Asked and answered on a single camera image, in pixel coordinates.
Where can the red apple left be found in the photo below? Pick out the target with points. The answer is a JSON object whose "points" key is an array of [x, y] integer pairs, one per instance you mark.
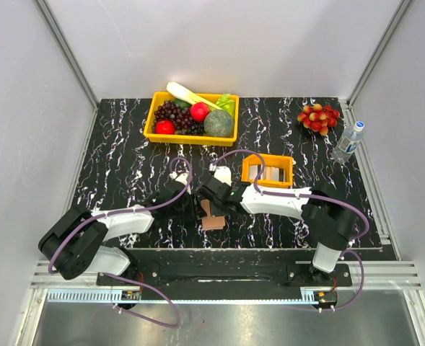
{"points": [[165, 127]]}

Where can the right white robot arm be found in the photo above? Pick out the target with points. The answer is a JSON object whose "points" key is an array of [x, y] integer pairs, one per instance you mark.
{"points": [[330, 220]]}

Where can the stack of cards in box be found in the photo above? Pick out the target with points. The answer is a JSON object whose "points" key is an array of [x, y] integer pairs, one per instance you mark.
{"points": [[271, 173]]}

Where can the white green leek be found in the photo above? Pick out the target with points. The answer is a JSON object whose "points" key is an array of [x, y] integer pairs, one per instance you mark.
{"points": [[227, 102]]}

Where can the green avocado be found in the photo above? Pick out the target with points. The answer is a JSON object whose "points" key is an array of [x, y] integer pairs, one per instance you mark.
{"points": [[182, 104]]}

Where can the green netted melon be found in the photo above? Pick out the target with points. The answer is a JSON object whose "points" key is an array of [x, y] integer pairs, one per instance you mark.
{"points": [[219, 123]]}

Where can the purple grape bunch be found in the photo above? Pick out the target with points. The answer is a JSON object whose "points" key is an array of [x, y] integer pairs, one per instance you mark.
{"points": [[168, 110]]}

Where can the yellow fruit tray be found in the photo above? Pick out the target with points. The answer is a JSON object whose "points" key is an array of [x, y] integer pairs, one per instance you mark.
{"points": [[161, 96]]}

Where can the red apple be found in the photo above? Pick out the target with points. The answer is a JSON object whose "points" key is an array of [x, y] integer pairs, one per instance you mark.
{"points": [[165, 127], [199, 111]]}

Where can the red apple right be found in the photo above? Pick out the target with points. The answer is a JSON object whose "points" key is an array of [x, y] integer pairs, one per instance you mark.
{"points": [[199, 111]]}

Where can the clear plastic water bottle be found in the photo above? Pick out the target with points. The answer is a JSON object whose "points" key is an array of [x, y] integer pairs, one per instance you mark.
{"points": [[350, 139]]}

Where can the black grape bunch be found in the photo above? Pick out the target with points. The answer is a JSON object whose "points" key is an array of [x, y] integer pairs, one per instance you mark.
{"points": [[191, 129]]}

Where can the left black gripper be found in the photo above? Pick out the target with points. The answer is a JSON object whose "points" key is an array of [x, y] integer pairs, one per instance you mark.
{"points": [[193, 214]]}

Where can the aluminium frame rail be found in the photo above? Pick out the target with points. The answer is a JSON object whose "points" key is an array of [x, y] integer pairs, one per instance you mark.
{"points": [[56, 32]]}

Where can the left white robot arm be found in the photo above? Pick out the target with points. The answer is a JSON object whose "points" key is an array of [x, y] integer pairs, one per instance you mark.
{"points": [[75, 243]]}

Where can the orange card box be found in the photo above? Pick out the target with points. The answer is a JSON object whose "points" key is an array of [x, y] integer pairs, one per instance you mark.
{"points": [[284, 162]]}

